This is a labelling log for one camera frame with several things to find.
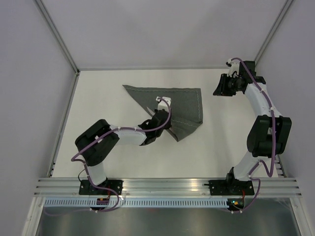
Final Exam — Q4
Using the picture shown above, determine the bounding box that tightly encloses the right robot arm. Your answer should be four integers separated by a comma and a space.
213, 74, 292, 194

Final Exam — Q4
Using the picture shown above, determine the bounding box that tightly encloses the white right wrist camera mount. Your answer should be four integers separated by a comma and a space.
226, 59, 240, 78

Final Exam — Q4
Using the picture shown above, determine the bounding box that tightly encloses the aluminium mounting rail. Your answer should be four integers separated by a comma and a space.
32, 177, 302, 198

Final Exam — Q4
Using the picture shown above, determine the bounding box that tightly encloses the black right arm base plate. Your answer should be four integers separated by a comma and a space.
207, 180, 255, 196

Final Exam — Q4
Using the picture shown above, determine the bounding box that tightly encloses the aluminium frame post right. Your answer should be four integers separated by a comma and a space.
254, 0, 295, 65

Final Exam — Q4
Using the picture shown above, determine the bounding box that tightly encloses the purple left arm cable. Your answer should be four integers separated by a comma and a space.
44, 97, 172, 217

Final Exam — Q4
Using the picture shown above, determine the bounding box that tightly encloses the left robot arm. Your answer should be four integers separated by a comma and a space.
75, 109, 171, 195

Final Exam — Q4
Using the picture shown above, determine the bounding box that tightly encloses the aluminium frame post left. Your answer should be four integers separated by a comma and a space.
34, 0, 81, 74

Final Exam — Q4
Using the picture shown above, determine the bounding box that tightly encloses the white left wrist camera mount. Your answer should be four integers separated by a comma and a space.
156, 96, 171, 113

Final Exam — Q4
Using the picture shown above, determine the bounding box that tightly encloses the grey cloth napkin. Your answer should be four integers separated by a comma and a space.
123, 85, 203, 142

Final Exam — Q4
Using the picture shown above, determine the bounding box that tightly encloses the aluminium frame post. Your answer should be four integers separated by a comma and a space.
254, 0, 295, 65
34, 0, 81, 74

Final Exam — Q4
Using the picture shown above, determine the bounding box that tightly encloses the white slotted cable duct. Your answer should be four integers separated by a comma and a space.
44, 197, 228, 208

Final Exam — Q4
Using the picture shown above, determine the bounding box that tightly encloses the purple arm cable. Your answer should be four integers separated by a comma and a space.
227, 57, 276, 214
44, 97, 172, 217

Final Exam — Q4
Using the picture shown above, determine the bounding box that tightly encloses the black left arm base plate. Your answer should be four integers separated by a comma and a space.
79, 179, 123, 196

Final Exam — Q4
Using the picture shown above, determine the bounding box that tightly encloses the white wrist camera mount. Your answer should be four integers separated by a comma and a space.
226, 59, 240, 78
156, 96, 171, 113

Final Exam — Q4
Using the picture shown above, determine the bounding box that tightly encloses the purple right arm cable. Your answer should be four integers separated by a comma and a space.
227, 57, 276, 214

